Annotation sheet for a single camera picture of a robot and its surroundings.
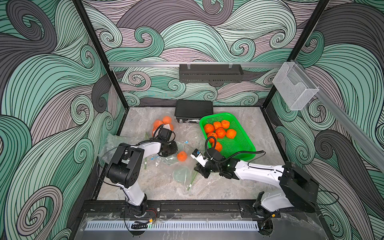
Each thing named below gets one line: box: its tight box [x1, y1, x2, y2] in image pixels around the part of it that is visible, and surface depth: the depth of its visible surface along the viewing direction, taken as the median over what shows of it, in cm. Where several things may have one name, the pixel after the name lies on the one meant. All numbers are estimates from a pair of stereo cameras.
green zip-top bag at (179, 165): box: [144, 141, 199, 191], surface depth 89 cm
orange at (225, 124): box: [221, 120, 230, 129], surface depth 106 cm
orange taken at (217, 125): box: [213, 121, 222, 130], surface depth 105 cm
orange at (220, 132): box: [216, 127, 227, 139], surface depth 99 cm
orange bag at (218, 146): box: [215, 141, 223, 152], surface depth 94 cm
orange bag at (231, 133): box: [226, 129, 237, 139], surface depth 100 cm
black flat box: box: [175, 100, 214, 123], surface depth 116 cm
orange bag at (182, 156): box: [177, 151, 188, 162], surface depth 90 cm
